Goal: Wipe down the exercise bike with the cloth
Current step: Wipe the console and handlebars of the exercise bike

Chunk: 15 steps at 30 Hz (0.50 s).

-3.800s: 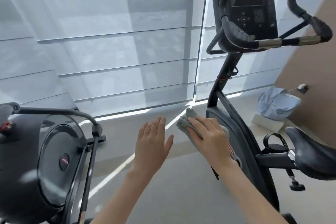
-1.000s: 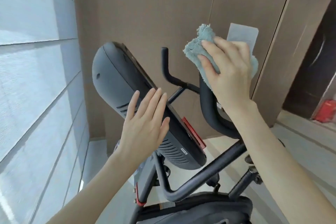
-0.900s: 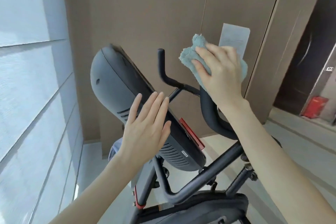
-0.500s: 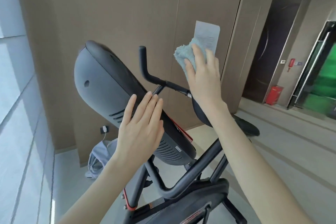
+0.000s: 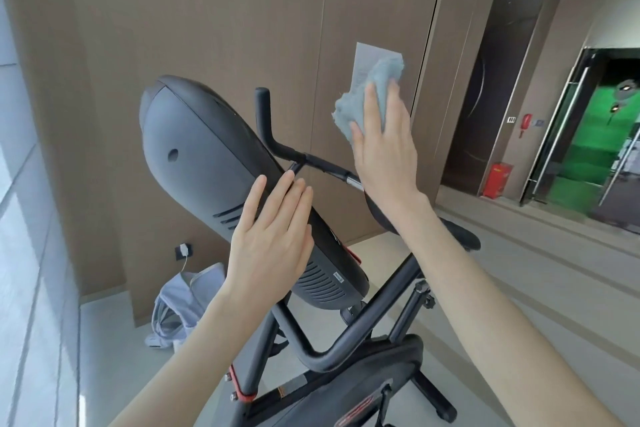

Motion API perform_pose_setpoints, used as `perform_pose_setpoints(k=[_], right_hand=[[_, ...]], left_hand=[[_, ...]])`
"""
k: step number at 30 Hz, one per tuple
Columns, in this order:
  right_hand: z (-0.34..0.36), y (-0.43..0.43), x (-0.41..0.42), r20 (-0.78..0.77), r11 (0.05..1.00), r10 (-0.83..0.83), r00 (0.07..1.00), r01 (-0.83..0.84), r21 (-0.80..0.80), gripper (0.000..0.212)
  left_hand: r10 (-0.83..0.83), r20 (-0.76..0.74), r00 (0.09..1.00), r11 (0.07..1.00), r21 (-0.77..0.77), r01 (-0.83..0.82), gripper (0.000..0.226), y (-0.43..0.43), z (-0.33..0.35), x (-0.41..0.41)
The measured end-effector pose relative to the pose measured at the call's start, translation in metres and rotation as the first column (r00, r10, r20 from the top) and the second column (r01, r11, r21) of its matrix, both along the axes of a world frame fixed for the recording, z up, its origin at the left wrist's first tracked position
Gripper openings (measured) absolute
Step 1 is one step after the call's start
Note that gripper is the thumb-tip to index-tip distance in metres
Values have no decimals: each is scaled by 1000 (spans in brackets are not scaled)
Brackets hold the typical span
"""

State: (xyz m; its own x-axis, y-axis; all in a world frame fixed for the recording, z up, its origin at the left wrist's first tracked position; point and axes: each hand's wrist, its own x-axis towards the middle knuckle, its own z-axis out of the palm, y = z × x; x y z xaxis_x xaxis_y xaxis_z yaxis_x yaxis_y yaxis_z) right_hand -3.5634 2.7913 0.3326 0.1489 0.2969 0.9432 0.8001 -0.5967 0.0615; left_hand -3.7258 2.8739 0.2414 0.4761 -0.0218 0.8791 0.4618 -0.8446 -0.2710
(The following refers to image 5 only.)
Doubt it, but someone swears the person's right forearm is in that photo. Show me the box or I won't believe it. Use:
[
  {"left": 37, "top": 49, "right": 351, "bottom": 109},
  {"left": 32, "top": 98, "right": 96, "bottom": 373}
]
[{"left": 367, "top": 191, "right": 640, "bottom": 427}]

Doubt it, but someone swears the light blue cleaning cloth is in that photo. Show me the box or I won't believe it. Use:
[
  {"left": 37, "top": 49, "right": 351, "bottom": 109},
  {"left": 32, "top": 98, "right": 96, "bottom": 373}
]
[{"left": 331, "top": 54, "right": 406, "bottom": 144}]

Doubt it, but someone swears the long steel door handle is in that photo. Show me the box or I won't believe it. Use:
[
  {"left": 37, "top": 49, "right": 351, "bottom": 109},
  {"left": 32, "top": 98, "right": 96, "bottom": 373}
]
[{"left": 530, "top": 66, "right": 593, "bottom": 194}]

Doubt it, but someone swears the person's left hand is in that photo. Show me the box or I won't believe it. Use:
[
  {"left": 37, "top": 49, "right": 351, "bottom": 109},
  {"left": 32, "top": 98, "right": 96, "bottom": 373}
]
[{"left": 227, "top": 171, "right": 316, "bottom": 303}]

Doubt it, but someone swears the black bike saddle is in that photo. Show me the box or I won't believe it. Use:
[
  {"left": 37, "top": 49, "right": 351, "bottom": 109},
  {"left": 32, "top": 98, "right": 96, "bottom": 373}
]
[{"left": 363, "top": 186, "right": 482, "bottom": 253}]

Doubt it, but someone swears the white paper notice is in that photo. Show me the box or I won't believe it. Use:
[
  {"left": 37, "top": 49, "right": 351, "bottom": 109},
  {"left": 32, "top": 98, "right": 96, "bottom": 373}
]
[{"left": 350, "top": 42, "right": 405, "bottom": 98}]

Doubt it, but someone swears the person's left forearm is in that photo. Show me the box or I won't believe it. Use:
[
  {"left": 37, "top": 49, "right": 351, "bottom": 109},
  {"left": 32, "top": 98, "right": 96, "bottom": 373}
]
[{"left": 107, "top": 287, "right": 297, "bottom": 427}]

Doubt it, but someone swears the grey backpack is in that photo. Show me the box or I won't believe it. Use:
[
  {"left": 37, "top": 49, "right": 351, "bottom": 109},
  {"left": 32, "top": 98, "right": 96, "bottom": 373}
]
[{"left": 145, "top": 263, "right": 228, "bottom": 350}]

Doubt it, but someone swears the black exercise bike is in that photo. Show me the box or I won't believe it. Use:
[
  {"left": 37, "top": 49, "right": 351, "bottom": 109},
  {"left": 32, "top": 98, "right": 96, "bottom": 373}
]
[{"left": 139, "top": 74, "right": 482, "bottom": 427}]

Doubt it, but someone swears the dark brown door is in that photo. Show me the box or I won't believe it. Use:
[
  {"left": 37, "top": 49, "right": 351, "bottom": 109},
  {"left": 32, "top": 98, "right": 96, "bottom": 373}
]
[{"left": 442, "top": 0, "right": 562, "bottom": 198}]

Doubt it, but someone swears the red fire equipment box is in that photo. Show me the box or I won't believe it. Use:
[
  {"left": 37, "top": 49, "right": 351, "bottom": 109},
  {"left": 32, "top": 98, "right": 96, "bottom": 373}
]
[{"left": 481, "top": 161, "right": 515, "bottom": 200}]

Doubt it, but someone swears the glass entrance door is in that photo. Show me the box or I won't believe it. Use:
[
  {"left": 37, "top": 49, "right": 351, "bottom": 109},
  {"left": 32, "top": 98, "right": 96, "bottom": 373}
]
[{"left": 519, "top": 47, "right": 640, "bottom": 236}]

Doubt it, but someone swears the black bike handlebar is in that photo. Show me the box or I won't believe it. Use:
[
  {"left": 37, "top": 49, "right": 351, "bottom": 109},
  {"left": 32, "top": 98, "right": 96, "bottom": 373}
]
[{"left": 254, "top": 87, "right": 364, "bottom": 190}]

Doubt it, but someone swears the person's right hand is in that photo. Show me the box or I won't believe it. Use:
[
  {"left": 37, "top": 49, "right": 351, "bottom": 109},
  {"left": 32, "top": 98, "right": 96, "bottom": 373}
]
[{"left": 349, "top": 80, "right": 427, "bottom": 215}]

